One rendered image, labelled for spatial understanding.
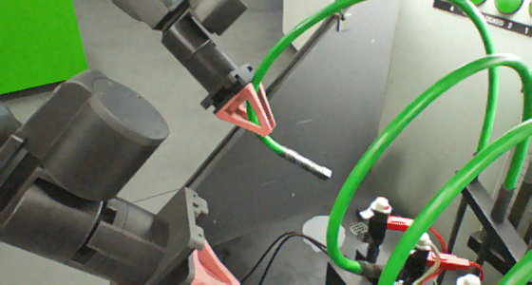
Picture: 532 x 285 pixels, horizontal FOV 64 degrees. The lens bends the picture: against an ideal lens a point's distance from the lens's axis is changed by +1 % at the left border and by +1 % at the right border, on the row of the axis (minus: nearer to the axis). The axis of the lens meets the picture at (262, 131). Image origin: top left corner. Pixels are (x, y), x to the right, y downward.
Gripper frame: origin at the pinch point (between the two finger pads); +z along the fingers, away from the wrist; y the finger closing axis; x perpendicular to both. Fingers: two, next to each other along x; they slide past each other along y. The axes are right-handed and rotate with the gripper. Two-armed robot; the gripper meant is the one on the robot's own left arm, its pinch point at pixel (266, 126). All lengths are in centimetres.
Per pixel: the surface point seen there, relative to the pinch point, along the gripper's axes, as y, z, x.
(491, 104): 9.6, 20.9, -25.3
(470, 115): 23.9, 25.6, -22.2
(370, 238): 0.5, 23.7, 0.3
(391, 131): -16.2, 7.5, -15.5
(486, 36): 5.9, 11.3, -30.3
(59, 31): 241, -145, 161
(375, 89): 39.5, 13.4, -10.9
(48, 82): 237, -126, 199
